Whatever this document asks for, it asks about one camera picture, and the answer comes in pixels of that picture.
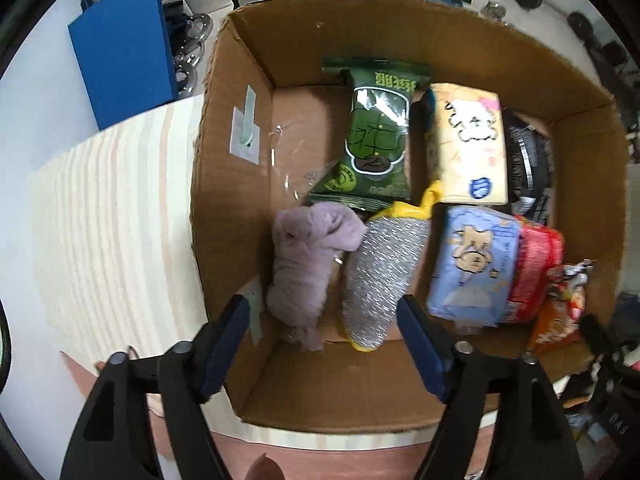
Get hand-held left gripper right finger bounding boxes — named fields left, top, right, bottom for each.
left=397, top=294, right=583, bottom=480

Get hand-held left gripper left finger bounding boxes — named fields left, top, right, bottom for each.
left=60, top=294, right=251, bottom=480

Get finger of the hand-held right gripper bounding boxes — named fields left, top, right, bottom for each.
left=580, top=312, right=622, bottom=381

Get orange snack packet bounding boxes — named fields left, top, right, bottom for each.
left=527, top=260, right=596, bottom=356

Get cardboard box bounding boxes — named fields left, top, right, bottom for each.
left=190, top=0, right=630, bottom=435

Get silver scouring pad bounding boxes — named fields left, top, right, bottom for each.
left=341, top=180, right=446, bottom=352

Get red snack packet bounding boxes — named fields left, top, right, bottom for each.
left=505, top=215, right=566, bottom=325

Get blue tissue pack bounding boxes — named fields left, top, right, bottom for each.
left=426, top=205, right=522, bottom=328

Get purple soft cloth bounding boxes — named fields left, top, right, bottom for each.
left=265, top=202, right=367, bottom=352

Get black snack packet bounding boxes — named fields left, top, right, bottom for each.
left=502, top=107, right=556, bottom=223

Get yellow tissue pack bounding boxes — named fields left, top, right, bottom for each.
left=425, top=82, right=510, bottom=206

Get green snack packet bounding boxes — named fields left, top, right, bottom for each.
left=306, top=56, right=432, bottom=213

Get chrome weights beside board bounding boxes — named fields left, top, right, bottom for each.
left=170, top=10, right=213, bottom=96

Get blue board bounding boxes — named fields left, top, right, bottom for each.
left=67, top=0, right=180, bottom=132

